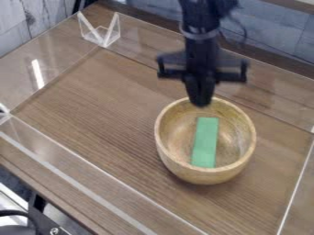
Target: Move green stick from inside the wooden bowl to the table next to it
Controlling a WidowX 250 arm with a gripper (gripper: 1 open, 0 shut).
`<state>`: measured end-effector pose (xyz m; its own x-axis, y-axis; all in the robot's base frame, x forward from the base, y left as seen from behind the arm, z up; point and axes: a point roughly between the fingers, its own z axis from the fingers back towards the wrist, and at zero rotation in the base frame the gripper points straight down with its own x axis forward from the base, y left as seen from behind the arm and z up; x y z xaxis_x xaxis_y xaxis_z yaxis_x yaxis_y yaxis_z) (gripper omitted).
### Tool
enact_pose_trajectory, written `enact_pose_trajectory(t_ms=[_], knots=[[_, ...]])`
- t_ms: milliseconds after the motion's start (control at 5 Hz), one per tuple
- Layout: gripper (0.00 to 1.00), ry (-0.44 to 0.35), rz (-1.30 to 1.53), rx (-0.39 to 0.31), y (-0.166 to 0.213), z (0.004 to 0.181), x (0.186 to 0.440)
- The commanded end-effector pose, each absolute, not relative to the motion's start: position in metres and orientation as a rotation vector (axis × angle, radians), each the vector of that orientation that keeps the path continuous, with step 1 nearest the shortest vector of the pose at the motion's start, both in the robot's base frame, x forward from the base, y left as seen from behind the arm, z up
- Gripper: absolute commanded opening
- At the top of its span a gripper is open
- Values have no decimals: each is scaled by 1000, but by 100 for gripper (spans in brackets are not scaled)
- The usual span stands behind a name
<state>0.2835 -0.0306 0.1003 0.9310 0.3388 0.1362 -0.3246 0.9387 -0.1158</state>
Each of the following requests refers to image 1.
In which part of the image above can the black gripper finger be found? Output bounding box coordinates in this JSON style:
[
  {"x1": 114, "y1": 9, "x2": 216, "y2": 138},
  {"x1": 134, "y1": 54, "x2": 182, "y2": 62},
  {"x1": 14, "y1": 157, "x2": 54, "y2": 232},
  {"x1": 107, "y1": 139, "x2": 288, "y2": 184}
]
[
  {"x1": 185, "y1": 75, "x2": 202, "y2": 106},
  {"x1": 202, "y1": 77, "x2": 217, "y2": 106}
]

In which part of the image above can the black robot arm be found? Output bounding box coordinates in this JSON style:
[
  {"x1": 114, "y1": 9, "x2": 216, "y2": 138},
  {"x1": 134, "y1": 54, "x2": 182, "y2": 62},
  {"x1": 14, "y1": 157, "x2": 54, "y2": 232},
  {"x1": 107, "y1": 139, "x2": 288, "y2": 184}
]
[{"x1": 157, "y1": 0, "x2": 249, "y2": 107}]

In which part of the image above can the round wooden bowl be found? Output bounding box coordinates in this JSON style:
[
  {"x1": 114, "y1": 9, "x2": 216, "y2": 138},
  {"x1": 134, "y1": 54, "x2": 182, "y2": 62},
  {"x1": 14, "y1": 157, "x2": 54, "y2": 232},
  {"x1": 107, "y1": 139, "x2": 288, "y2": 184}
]
[{"x1": 155, "y1": 97, "x2": 258, "y2": 185}]

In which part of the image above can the clear acrylic enclosure wall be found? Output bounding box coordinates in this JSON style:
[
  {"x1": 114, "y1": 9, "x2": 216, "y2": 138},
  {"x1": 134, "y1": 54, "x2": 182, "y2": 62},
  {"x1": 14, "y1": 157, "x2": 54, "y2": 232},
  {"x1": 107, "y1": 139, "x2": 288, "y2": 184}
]
[{"x1": 0, "y1": 15, "x2": 314, "y2": 235}]

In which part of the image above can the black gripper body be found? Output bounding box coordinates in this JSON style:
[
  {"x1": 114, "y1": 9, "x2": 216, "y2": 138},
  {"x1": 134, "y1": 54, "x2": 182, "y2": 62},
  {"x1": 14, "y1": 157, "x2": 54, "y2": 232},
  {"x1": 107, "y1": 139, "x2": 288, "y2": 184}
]
[{"x1": 157, "y1": 30, "x2": 248, "y2": 84}]

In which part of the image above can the green rectangular stick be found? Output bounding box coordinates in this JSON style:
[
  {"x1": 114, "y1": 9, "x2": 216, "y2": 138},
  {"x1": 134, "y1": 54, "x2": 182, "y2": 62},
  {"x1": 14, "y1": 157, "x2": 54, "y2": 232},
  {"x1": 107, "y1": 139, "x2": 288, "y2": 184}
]
[{"x1": 192, "y1": 117, "x2": 218, "y2": 168}]

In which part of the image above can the clear acrylic corner bracket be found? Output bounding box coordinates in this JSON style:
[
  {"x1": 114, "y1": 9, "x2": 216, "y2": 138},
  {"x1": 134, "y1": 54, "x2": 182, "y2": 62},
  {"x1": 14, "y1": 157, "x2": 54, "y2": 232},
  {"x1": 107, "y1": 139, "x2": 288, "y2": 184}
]
[{"x1": 78, "y1": 12, "x2": 121, "y2": 48}]

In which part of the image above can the black cable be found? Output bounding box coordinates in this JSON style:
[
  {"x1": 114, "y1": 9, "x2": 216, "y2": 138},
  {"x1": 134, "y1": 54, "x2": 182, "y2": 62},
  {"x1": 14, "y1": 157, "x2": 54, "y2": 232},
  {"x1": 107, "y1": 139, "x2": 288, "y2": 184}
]
[{"x1": 0, "y1": 210, "x2": 31, "y2": 226}]

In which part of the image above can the black table leg bracket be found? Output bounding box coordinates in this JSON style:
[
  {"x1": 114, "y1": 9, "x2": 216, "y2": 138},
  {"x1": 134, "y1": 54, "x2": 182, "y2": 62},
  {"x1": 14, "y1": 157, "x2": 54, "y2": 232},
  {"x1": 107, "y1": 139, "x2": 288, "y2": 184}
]
[{"x1": 29, "y1": 193, "x2": 70, "y2": 235}]

